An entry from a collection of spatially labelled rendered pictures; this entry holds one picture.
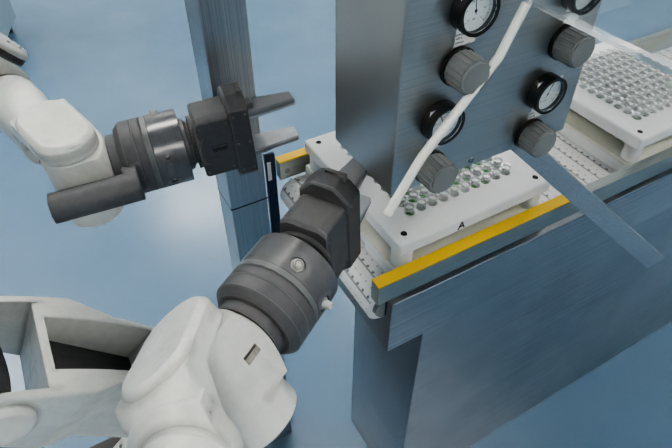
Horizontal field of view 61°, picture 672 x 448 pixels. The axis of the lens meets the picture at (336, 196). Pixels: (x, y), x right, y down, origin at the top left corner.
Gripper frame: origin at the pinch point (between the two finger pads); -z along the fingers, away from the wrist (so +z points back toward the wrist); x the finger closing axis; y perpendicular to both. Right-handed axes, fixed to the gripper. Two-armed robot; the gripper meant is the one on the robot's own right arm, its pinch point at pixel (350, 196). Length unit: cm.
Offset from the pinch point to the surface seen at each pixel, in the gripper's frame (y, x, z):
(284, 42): -136, 99, -183
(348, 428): -11, 96, -16
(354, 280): -0.7, 16.4, -1.7
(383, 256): 2.0, 13.2, -4.4
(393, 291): 5.2, 13.7, -0.4
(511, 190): 13.4, 9.4, -19.0
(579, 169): 20.2, 17.5, -37.7
